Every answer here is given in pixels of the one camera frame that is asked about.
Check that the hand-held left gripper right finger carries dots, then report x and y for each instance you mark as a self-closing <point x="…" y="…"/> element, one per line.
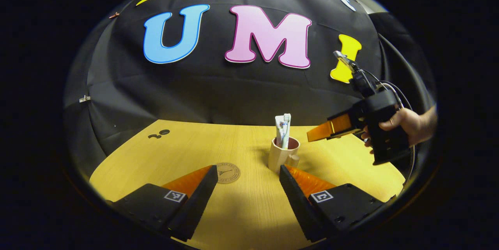
<point x="294" y="203"/>

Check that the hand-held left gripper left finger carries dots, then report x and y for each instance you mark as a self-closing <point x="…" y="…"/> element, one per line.
<point x="200" y="203"/>

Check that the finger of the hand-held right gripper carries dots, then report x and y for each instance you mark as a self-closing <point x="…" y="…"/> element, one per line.
<point x="327" y="129"/>

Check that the pale green toothbrush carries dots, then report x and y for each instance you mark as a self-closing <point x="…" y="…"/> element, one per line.
<point x="287" y="118"/>

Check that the beige cup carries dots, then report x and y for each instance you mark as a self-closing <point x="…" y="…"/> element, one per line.
<point x="277" y="158"/>

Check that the white toothpaste tube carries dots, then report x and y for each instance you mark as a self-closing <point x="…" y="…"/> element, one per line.
<point x="278" y="125"/>

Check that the wooden desktop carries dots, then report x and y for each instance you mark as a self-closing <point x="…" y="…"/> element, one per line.
<point x="241" y="211"/>

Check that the black backdrop cloth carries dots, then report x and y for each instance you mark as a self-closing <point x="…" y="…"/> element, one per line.
<point x="218" y="90"/>

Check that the silver cloth clip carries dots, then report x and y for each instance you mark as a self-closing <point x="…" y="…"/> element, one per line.
<point x="84" y="98"/>

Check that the copper cloth clip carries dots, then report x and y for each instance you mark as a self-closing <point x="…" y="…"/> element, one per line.
<point x="114" y="15"/>

